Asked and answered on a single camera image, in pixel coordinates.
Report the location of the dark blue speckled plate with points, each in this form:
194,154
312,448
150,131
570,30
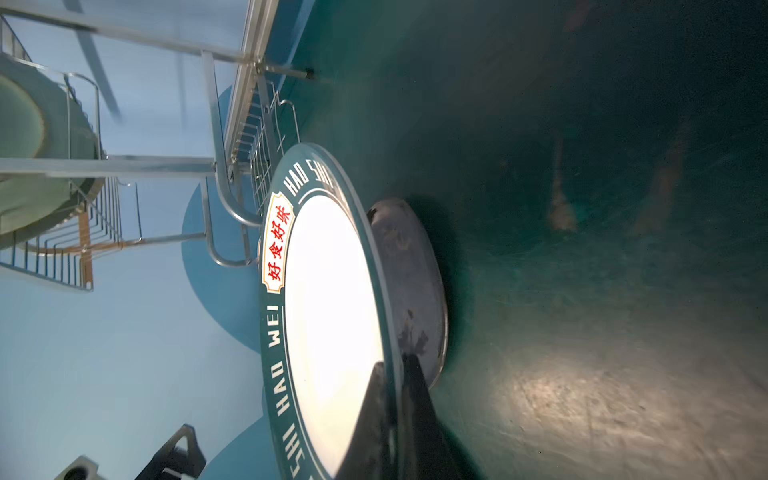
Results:
414,283

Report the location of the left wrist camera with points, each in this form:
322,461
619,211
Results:
82,468

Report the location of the aluminium back frame rail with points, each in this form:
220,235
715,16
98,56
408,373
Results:
250,117

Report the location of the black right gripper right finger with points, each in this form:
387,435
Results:
424,451

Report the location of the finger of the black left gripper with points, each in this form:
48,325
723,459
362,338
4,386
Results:
180,455

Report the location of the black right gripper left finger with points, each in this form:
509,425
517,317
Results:
369,453

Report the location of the steel two-tier dish rack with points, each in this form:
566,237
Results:
232,196

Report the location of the yellow woven plate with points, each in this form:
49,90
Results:
66,253

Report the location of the large pale green plate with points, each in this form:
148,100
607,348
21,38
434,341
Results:
39,120

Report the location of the green rim Hao Wei plate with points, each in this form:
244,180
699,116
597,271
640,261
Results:
324,314

